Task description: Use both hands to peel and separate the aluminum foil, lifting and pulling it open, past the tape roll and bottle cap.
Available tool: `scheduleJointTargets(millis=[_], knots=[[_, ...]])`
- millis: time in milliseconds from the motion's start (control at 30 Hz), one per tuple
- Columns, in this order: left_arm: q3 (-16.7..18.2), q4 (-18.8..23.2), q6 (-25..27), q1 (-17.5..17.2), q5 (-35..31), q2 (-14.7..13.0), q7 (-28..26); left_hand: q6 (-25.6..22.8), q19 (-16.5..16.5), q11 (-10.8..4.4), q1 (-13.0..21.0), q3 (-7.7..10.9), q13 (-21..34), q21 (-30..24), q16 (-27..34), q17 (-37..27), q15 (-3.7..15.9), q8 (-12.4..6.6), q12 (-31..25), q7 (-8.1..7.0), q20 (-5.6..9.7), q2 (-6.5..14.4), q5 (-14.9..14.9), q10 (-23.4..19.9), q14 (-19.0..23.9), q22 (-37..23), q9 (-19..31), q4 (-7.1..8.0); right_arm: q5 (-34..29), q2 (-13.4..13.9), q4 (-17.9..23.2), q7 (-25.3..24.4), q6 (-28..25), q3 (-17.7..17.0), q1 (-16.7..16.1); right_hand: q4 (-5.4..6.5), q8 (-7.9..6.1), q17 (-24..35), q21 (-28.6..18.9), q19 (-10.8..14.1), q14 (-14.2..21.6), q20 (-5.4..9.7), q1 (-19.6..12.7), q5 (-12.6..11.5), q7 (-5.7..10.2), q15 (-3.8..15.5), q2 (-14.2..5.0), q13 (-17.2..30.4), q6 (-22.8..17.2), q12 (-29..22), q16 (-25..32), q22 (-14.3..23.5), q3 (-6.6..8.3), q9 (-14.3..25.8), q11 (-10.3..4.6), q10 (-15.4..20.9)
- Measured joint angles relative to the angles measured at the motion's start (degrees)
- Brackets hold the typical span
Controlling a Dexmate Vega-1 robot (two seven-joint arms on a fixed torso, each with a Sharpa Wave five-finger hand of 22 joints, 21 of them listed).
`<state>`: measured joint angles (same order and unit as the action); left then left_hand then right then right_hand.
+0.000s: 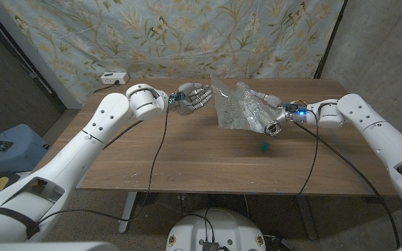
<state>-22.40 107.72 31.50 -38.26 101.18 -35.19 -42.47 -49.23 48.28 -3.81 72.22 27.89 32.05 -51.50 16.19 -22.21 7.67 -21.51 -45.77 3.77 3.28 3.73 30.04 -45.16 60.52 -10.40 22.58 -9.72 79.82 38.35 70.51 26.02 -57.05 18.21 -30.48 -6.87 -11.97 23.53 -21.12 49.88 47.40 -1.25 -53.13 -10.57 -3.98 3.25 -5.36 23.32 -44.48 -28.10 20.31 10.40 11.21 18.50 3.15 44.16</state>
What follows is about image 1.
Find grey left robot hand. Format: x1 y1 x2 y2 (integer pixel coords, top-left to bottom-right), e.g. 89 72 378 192
168 82 214 116

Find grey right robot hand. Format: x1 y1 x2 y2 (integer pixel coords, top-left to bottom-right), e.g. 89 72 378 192
249 89 289 123

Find aluminum foil roll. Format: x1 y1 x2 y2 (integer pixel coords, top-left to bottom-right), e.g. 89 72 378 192
210 75 282 137

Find floral printed backdrop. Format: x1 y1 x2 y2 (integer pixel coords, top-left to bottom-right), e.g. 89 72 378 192
0 0 347 105

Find white power strip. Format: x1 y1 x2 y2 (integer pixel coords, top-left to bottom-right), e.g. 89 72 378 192
100 72 130 86

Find black backdrop pole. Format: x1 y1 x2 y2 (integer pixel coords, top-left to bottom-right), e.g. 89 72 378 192
314 0 348 79

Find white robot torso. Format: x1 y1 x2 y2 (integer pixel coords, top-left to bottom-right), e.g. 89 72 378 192
165 208 267 251

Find blue plastic bin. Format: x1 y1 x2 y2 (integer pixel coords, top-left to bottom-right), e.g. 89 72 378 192
0 123 50 174

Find black flat device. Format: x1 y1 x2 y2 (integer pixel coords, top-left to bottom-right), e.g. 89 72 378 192
0 139 15 153

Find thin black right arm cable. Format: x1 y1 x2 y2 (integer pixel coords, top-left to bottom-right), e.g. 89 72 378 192
297 109 320 200

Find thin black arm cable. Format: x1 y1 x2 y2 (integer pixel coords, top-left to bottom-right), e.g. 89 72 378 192
297 109 320 200
36 104 170 226

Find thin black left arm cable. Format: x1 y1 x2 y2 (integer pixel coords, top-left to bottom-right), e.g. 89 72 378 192
36 104 170 226

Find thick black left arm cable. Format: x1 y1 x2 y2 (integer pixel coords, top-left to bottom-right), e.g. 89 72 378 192
103 120 143 150

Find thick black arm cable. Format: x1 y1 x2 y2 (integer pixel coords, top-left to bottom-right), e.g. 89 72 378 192
293 121 401 249
103 120 143 150

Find black power strip cord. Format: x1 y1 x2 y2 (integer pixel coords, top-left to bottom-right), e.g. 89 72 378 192
93 80 120 94

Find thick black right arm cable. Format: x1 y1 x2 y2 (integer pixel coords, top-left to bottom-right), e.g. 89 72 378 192
293 121 401 249

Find black torso cable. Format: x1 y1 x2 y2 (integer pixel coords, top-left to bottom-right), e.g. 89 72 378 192
178 208 216 243

